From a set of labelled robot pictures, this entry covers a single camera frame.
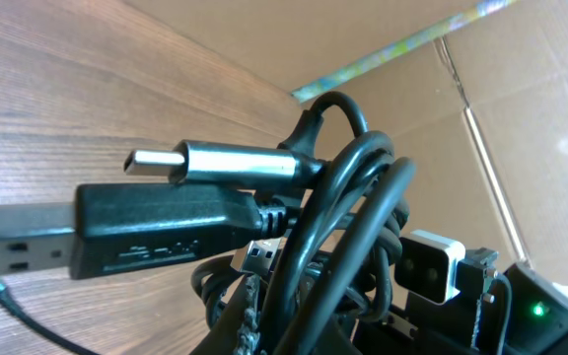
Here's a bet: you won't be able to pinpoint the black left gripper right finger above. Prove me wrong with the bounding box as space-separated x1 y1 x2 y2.
310 295 361 355

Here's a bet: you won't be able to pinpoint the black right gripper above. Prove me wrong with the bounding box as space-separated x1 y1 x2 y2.
353 248 511 354

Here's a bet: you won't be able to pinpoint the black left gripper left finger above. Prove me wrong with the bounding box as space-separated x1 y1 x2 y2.
190 275 261 355

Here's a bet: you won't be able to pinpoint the black USB-C cable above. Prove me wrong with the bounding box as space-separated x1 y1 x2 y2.
0 91 413 355

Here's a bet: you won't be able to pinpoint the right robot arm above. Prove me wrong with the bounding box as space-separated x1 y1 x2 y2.
353 248 568 354

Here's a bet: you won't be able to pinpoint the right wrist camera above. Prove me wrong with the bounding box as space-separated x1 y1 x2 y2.
394 230 466 305

